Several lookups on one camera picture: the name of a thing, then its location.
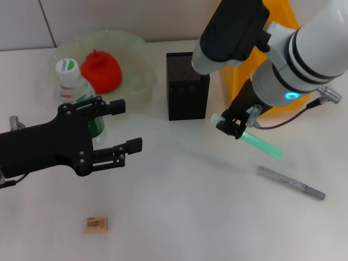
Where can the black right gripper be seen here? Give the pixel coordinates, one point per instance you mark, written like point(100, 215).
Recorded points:
point(242, 108)

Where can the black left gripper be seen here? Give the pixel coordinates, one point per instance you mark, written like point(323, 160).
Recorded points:
point(46, 146)

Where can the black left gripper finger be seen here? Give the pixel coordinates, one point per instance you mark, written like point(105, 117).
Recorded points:
point(134, 145)

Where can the red-orange knitted orange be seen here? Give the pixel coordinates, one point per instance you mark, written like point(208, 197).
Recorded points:
point(103, 72)

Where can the clear green-label plastic bottle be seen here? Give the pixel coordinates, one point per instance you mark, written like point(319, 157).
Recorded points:
point(68, 68)

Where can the small tan eraser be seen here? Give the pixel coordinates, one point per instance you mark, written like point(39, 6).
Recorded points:
point(96, 224)

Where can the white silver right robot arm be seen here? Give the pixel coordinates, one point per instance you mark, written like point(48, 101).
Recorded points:
point(299, 54)

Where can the green glass fruit plate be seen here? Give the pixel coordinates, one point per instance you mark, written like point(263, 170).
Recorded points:
point(136, 70)

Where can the black mesh pen holder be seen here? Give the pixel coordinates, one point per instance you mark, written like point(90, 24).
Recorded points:
point(187, 100)

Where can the grey marker pen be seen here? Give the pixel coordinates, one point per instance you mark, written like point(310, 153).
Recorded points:
point(291, 183)

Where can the yellow plastic bin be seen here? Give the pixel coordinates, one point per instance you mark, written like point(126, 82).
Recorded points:
point(233, 81)

